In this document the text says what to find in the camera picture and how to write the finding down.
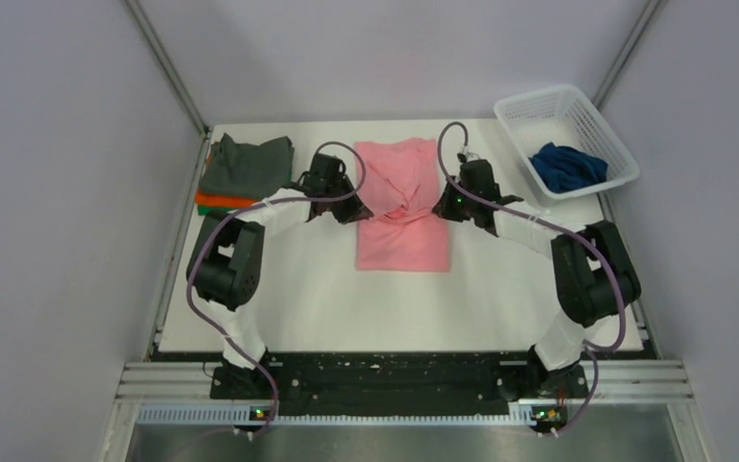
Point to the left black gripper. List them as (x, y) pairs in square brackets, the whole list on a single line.
[(356, 210)]

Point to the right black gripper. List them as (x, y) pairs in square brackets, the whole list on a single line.
[(445, 208)]

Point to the pink t shirt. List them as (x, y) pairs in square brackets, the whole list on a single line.
[(401, 187)]

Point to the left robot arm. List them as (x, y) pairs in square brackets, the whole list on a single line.
[(225, 266)]

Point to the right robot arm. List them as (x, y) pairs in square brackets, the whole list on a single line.
[(593, 275)]

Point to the folded grey t shirt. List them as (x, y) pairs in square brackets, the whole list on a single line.
[(251, 171)]

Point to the crumpled blue t shirt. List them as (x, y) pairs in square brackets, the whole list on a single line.
[(564, 169)]

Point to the white plastic basket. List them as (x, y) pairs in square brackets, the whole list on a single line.
[(564, 116)]

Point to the folded green t shirt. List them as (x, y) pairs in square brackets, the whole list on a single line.
[(206, 210)]

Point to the folded orange t shirt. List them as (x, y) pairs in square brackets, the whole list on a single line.
[(229, 202)]

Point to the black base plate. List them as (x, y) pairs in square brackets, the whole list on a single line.
[(397, 384)]

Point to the right aluminium frame post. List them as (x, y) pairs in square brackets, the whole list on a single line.
[(635, 36)]

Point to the aluminium frame post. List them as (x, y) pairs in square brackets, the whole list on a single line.
[(635, 36), (136, 11)]

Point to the white slotted cable duct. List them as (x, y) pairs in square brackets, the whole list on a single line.
[(249, 415)]

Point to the left aluminium frame post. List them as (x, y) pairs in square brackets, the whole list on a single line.
[(136, 11)]

